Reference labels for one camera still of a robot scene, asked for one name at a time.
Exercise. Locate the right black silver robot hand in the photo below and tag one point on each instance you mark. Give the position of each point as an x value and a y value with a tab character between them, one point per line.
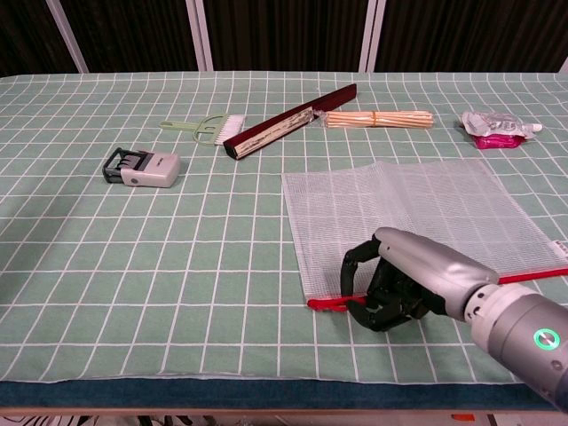
426	262

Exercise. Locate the clear mesh zipper pouch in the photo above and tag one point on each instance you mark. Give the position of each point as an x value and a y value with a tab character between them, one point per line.
399	195

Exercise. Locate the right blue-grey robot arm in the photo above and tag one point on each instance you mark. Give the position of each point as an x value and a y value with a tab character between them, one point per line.
519	319

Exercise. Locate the small green hand brush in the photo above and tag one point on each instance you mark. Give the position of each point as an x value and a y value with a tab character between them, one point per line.
222	126

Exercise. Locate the pink packet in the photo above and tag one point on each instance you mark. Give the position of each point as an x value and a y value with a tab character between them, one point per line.
494	142

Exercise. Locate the bundle of wooden sticks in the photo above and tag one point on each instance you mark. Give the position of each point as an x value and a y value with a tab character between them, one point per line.
377	120

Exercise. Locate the silver spout pouch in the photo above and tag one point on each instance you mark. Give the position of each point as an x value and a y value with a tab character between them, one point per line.
492	122

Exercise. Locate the dark red folded fan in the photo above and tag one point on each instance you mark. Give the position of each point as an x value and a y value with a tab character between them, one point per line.
275	131

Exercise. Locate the black curtain panel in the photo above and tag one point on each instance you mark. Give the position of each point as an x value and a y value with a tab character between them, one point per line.
22	35
470	35
284	35
133	35

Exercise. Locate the grey date stamp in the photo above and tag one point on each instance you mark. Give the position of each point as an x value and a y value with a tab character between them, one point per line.
153	171

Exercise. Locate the green checked tablecloth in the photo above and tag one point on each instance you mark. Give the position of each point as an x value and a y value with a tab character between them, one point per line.
133	266

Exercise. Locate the white frame post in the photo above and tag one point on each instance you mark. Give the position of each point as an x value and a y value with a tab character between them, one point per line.
372	35
564	66
66	35
199	35

